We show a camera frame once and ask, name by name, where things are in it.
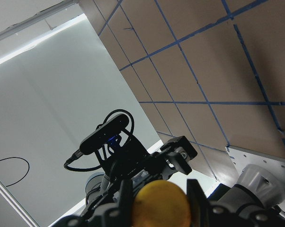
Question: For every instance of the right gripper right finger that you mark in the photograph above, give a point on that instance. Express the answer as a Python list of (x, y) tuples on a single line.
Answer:
[(197, 199)]

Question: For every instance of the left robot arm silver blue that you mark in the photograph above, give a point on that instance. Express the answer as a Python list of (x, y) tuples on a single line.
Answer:
[(151, 170)]

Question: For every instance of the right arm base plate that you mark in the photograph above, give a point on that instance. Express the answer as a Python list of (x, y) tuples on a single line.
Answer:
[(260, 163)]

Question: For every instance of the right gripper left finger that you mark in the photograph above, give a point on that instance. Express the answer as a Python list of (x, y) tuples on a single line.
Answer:
[(125, 198)]

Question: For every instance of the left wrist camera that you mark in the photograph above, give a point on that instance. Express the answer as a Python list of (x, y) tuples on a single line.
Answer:
[(103, 134)]

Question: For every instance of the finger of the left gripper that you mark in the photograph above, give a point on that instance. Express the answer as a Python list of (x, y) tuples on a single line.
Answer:
[(177, 152)]

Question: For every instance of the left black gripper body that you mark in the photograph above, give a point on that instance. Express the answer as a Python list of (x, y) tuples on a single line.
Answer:
[(125, 161)]

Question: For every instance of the yellow push button switch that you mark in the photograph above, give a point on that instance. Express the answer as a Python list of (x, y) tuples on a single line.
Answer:
[(161, 204)]

